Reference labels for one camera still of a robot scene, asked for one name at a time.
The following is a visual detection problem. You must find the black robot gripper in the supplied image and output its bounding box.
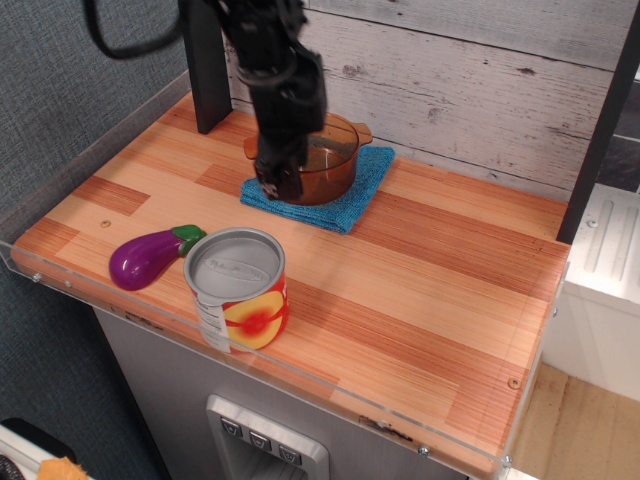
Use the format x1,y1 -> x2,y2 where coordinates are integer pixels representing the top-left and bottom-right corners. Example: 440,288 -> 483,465
214,1 -> 327,202

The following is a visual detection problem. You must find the orange transparent measuring cup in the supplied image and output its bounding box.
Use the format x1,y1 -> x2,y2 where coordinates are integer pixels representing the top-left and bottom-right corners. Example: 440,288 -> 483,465
244,113 -> 372,206

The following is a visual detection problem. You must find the purple toy eggplant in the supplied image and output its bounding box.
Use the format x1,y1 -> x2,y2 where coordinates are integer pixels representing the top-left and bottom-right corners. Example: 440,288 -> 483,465
108,225 -> 206,291

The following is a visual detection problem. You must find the red peach can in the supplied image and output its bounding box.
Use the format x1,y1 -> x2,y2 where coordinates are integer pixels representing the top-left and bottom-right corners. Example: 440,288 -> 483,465
184,228 -> 289,353

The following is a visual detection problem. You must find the blue folded cloth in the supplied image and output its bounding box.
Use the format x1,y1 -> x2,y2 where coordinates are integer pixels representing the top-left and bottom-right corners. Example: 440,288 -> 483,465
240,146 -> 396,234

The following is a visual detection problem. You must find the dark vertical post right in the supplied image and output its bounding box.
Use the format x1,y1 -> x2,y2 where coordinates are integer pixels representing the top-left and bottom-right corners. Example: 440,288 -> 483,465
556,3 -> 639,245

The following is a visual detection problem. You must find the silver dispenser panel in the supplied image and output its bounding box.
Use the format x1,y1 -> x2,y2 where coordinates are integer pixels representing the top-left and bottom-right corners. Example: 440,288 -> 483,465
206,395 -> 330,479

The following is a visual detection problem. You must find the white ridged appliance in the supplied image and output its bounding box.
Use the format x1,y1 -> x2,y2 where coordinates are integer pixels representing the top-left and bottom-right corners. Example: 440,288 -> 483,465
542,184 -> 639,400

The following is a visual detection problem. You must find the dark vertical post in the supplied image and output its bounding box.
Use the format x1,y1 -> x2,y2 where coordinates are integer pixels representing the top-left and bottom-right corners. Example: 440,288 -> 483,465
179,1 -> 233,134
556,3 -> 639,245

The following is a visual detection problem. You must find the grey cabinet front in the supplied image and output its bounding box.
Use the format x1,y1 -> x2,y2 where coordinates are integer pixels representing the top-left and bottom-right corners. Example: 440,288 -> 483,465
96,311 -> 462,479

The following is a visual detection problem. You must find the clear acrylic edge guard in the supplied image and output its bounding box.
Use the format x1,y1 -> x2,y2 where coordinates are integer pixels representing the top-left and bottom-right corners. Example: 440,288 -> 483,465
0,238 -> 571,480

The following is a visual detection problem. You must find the black cable loop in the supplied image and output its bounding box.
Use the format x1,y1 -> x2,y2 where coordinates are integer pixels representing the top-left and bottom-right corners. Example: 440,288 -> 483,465
82,0 -> 186,61

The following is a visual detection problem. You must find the dark vertical post left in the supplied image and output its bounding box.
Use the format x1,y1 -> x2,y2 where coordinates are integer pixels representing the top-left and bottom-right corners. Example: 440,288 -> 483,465
179,1 -> 233,134

